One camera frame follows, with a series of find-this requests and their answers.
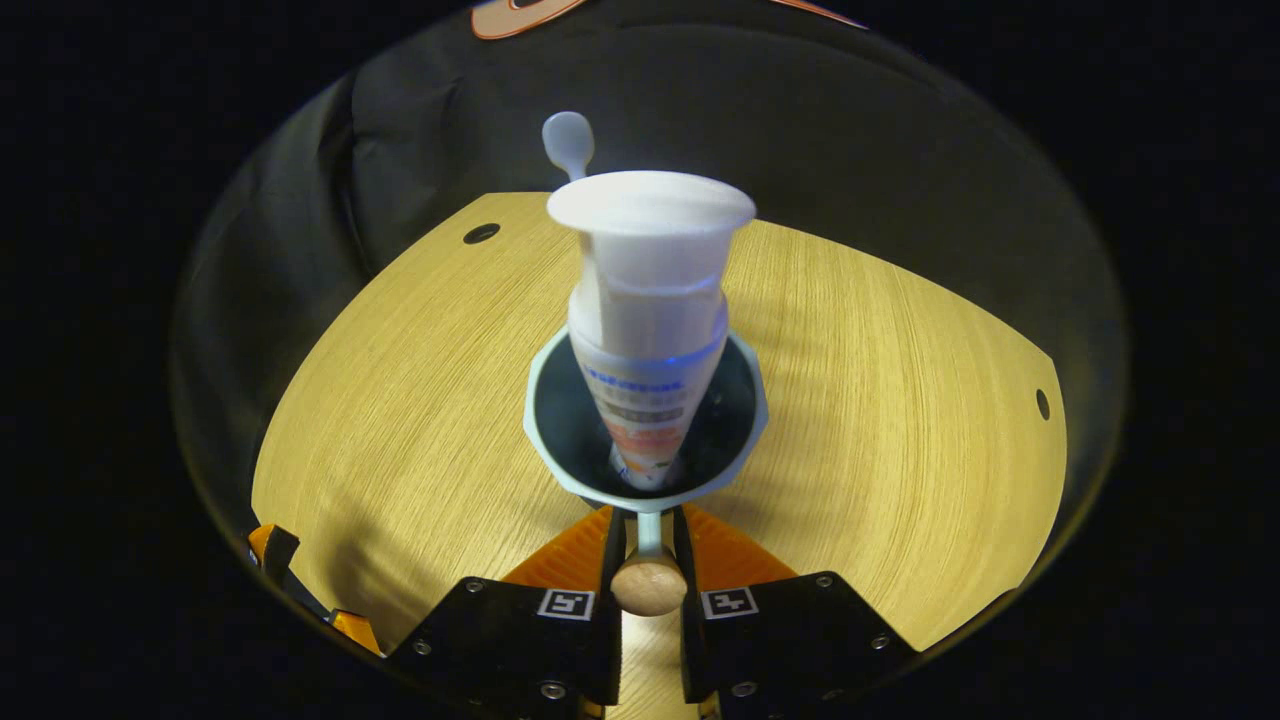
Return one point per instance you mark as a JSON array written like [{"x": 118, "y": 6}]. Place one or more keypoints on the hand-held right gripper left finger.
[{"x": 613, "y": 560}]

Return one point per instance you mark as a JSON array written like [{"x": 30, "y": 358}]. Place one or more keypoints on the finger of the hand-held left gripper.
[
  {"x": 355, "y": 632},
  {"x": 278, "y": 555}
]

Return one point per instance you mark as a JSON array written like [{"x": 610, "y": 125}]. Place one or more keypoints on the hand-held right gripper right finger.
[{"x": 684, "y": 555}]

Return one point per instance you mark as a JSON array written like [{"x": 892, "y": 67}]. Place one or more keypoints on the white toothpaste tube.
[{"x": 650, "y": 300}]

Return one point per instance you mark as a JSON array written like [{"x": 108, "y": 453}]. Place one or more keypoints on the wooden desktop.
[{"x": 400, "y": 400}]

